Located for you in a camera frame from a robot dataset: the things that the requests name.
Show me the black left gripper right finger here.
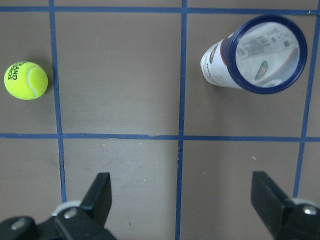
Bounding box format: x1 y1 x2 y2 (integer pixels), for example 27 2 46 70
250 171 320 240

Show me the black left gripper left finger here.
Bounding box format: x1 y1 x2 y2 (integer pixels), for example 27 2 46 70
0 172 115 240

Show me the white tennis ball can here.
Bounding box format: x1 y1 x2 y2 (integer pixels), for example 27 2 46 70
200 15 308 95

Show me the tennis ball with Roland Garros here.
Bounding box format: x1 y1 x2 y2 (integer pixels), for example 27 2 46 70
3 61 49 101

